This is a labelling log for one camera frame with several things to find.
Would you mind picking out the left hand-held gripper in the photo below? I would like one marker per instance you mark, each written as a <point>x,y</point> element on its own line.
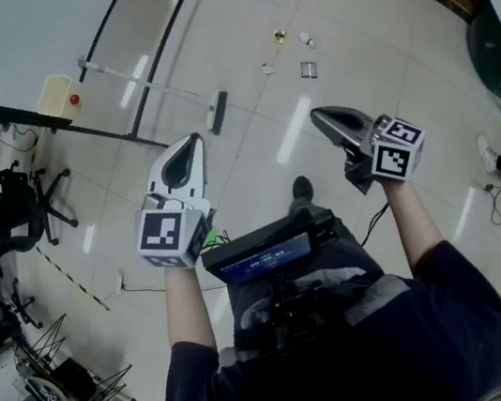
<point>160,231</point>

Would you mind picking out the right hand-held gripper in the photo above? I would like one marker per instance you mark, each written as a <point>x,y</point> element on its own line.
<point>395,156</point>

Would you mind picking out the white broom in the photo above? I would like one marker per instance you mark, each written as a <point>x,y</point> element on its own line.
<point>218,112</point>

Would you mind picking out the person's right forearm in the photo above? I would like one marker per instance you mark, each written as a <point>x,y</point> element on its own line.
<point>414,224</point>

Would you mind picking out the person's left forearm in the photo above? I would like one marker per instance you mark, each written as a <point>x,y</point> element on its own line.
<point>185,310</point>

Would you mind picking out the person's right black shoe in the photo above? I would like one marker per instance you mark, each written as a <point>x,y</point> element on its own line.
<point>302,186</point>

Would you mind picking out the black chest-mounted screen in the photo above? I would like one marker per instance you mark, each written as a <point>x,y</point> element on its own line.
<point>264,254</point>

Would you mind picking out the person's grey trousers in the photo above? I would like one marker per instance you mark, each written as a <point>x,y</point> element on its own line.
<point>350,254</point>

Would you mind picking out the yellow black striped tape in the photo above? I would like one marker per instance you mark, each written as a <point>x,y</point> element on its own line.
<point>73,280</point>

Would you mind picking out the beige box with red button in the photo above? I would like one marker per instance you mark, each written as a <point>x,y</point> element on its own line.
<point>53,97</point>

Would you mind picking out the grey chest harness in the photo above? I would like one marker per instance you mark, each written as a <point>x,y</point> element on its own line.
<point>297,310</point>

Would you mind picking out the person's dark shirt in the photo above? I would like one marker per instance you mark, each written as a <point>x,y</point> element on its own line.
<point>356,377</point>

